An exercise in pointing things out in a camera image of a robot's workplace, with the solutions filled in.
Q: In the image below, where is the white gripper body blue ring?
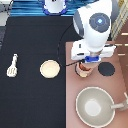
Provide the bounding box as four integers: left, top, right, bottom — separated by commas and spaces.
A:
71, 39, 116, 63

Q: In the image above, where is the cream round plate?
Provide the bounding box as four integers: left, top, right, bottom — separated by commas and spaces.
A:
40, 60, 60, 78

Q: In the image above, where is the cream slotted spatula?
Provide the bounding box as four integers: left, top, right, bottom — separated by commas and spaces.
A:
6, 54, 18, 77

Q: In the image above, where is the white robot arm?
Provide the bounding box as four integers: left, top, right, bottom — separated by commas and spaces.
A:
71, 0, 119, 63

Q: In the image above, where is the black burner bottom right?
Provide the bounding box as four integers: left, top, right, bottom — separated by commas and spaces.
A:
98, 62, 115, 76

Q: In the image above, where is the pink stove top board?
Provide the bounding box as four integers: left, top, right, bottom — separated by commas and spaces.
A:
65, 40, 128, 128

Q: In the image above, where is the black table mat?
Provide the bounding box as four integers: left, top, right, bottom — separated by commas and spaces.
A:
0, 16, 79, 128

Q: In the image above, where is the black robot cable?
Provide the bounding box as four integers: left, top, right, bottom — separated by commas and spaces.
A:
56, 27, 80, 67

